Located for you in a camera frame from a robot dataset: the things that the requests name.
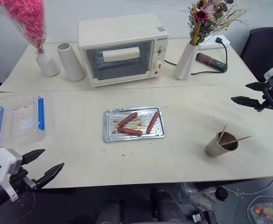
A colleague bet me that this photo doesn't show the white stained paper sheet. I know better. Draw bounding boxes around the white stained paper sheet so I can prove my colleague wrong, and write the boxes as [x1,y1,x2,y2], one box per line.
[12,104,36,132]

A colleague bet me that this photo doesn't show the black chair caster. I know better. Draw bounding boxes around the black chair caster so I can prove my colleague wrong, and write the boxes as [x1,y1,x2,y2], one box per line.
[215,186,229,201]

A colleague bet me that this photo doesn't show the grey paper cup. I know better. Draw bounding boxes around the grey paper cup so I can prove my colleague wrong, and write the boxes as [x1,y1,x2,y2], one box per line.
[204,131,239,158]

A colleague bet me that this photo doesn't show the black oven cable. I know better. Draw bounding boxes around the black oven cable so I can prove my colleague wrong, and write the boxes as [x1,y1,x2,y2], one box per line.
[164,60,226,76]

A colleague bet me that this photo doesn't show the white cylinder vase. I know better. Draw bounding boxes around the white cylinder vase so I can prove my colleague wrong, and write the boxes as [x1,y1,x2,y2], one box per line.
[57,42,86,82]

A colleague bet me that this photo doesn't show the white faceted vase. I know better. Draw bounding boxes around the white faceted vase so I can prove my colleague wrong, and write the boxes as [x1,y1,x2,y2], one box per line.
[173,42,200,81]

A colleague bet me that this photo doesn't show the white floor cable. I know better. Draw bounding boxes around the white floor cable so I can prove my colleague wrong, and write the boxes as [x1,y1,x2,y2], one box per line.
[220,176,273,224]

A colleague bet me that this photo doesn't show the wooden toothpick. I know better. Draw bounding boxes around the wooden toothpick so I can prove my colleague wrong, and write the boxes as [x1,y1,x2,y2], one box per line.
[221,135,252,147]
[217,123,228,142]

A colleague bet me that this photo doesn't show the clear bag colourful items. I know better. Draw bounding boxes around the clear bag colourful items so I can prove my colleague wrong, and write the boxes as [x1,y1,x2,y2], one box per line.
[247,201,273,223]

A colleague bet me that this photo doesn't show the black plug with cable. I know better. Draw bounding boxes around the black plug with cable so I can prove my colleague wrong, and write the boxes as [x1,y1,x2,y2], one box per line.
[215,37,228,69]

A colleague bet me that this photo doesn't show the black red power strip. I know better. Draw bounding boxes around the black red power strip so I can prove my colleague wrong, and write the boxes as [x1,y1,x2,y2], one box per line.
[196,52,227,72]

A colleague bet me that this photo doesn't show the silver metal baking tray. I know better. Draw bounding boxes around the silver metal baking tray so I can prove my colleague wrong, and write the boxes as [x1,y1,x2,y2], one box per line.
[103,106,167,143]

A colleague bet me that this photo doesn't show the clear plastic box blue clasps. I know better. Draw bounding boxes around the clear plastic box blue clasps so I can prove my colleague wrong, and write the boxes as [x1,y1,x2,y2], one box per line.
[0,94,47,147]

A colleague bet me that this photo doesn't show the white power strip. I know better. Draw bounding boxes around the white power strip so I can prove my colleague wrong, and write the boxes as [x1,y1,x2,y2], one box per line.
[197,35,231,51]

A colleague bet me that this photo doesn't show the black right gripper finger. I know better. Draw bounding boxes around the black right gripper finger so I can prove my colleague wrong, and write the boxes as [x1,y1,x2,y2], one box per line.
[231,96,260,108]
[245,82,266,92]

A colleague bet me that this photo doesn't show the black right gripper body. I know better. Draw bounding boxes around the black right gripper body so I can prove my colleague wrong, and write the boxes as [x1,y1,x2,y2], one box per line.
[255,80,273,112]

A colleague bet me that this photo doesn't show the black office chair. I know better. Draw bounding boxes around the black office chair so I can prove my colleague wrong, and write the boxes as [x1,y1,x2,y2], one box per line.
[239,27,273,83]

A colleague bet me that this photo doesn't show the white bottle vase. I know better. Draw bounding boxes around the white bottle vase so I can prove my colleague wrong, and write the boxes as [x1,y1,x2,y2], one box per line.
[35,49,61,77]

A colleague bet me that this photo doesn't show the red sausage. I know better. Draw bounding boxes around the red sausage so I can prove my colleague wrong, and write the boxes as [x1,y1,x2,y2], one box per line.
[117,112,139,128]
[117,126,143,137]
[146,111,161,134]

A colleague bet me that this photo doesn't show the mixed dried flower bouquet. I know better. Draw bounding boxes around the mixed dried flower bouquet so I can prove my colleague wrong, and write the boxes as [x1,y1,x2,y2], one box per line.
[181,0,249,46]

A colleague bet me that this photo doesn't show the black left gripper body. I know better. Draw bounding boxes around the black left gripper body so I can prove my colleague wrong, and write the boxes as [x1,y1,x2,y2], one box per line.
[9,168,42,191]

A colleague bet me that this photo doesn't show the pink dried flower bunch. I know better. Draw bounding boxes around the pink dried flower bunch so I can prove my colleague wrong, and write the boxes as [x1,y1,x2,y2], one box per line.
[0,0,47,55]

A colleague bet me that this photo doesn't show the cream toaster oven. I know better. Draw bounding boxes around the cream toaster oven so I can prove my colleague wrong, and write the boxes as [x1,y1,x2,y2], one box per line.
[77,13,170,88]

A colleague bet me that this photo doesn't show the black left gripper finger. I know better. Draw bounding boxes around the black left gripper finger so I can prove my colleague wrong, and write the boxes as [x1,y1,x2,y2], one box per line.
[35,162,65,189]
[21,149,46,166]

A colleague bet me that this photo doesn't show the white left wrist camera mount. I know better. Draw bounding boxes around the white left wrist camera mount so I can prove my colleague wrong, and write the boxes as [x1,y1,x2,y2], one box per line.
[0,147,23,202]

